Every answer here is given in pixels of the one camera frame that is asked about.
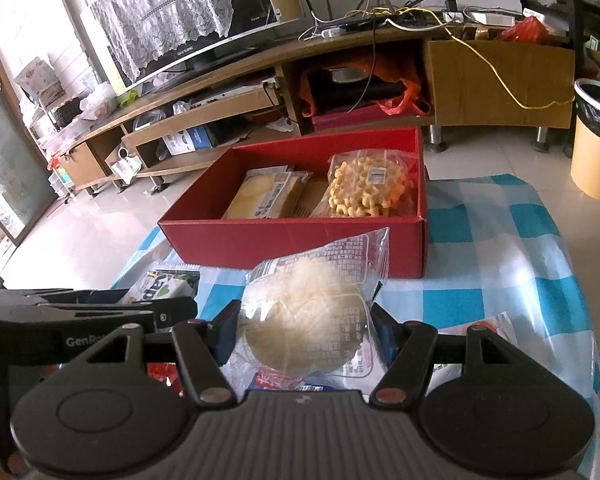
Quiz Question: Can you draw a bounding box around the yellow cable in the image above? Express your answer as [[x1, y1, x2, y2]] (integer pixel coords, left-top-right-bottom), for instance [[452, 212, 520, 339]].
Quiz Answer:
[[346, 4, 577, 111]]

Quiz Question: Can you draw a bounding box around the waffle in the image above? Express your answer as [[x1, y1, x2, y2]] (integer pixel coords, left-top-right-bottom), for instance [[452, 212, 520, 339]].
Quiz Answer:
[[311, 148, 417, 219]]

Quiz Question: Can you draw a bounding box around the blue white carton box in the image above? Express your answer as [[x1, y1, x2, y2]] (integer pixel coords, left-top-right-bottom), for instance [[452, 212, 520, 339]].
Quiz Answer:
[[162, 125, 218, 156]]

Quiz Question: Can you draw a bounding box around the wooden TV stand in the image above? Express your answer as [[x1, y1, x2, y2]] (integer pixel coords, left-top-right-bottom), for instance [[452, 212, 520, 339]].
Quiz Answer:
[[50, 25, 577, 188]]

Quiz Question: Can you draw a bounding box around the blue candy packet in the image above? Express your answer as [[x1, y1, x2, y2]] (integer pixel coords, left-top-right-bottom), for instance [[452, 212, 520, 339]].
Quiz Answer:
[[118, 263, 200, 306]]

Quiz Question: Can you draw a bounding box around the yellow toast bread package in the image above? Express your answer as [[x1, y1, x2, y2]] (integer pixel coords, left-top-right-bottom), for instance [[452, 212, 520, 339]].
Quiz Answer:
[[223, 166, 312, 220]]

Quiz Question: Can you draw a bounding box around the blue white checkered tablecloth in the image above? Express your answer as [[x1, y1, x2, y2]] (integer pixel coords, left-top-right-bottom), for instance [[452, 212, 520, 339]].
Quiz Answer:
[[110, 173, 600, 480]]

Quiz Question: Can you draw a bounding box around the television with lace cover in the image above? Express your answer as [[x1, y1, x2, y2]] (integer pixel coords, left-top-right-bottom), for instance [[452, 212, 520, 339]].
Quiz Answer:
[[81, 0, 303, 93]]

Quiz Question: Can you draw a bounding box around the round white cake package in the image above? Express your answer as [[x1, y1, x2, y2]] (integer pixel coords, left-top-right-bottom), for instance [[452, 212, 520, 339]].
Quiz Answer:
[[221, 228, 389, 396]]

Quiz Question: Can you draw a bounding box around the orange plastic bag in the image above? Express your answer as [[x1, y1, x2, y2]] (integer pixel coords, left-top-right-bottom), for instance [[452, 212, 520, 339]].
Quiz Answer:
[[299, 53, 432, 117]]

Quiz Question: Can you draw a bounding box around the red cardboard box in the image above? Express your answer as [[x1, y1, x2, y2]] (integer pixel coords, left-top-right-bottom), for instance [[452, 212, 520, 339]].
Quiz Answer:
[[159, 127, 429, 278]]

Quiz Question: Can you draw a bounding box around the yellow trash bin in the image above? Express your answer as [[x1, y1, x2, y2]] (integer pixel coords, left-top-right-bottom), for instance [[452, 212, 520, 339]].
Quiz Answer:
[[570, 78, 600, 201]]

